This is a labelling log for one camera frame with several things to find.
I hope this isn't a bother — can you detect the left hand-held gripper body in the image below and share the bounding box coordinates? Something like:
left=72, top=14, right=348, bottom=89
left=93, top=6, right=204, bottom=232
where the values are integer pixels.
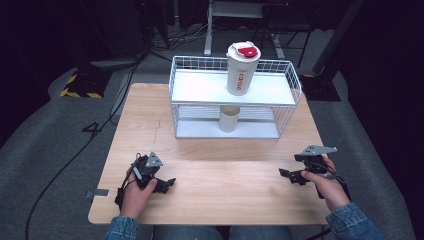
left=130, top=151, right=165, bottom=192

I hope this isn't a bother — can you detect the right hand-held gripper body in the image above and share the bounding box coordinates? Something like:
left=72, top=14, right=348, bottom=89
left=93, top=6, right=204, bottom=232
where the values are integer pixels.
left=293, top=144, right=339, bottom=176

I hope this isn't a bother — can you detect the cream paper cup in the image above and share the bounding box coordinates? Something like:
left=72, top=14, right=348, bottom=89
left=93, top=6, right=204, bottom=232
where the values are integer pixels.
left=218, top=105, right=241, bottom=134

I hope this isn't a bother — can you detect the white wire shelf rack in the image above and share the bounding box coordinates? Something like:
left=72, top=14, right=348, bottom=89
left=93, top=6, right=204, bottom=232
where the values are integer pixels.
left=168, top=55, right=303, bottom=140

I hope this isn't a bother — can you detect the white tumbler with red lid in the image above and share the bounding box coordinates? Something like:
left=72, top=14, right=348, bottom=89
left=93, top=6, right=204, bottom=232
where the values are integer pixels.
left=226, top=40, right=262, bottom=97

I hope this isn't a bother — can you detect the person's left hand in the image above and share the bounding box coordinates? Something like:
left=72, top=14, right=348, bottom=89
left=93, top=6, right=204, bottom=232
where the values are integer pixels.
left=119, top=166, right=158, bottom=220

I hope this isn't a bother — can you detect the person's right hand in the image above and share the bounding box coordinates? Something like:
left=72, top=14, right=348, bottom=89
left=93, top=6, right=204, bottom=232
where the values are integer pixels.
left=300, top=155, right=352, bottom=213

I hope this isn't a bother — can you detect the grey tape strip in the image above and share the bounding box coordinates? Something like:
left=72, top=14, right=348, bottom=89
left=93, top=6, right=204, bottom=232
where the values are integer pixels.
left=85, top=188, right=110, bottom=200

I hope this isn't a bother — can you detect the black slanted stand with base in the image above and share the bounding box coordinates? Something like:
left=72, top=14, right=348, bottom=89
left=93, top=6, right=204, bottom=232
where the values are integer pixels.
left=298, top=0, right=366, bottom=103

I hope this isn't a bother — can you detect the yellow black striped stand base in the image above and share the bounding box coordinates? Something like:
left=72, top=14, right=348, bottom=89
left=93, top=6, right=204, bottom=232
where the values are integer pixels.
left=59, top=64, right=114, bottom=100

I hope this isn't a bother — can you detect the black chair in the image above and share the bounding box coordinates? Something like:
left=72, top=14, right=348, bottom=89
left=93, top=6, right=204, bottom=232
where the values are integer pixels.
left=256, top=2, right=316, bottom=69

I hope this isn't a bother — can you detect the left hand-held gripper black cable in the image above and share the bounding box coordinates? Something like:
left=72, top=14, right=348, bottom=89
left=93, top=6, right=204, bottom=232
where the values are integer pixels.
left=114, top=152, right=143, bottom=212

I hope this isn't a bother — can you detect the hand-held gripper black cable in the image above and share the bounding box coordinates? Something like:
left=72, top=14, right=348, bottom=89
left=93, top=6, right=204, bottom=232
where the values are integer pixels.
left=319, top=164, right=352, bottom=202
left=114, top=152, right=143, bottom=212

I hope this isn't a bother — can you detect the right hand-held gripper black cable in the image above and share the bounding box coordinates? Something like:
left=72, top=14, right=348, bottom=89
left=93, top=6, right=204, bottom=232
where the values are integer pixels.
left=319, top=164, right=352, bottom=202

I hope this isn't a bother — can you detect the long black floor cable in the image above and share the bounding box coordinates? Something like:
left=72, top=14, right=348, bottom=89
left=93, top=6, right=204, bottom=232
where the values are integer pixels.
left=24, top=59, right=143, bottom=240

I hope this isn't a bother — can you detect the white desk frame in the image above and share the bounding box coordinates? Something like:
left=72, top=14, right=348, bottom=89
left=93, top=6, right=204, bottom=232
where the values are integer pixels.
left=203, top=0, right=287, bottom=60

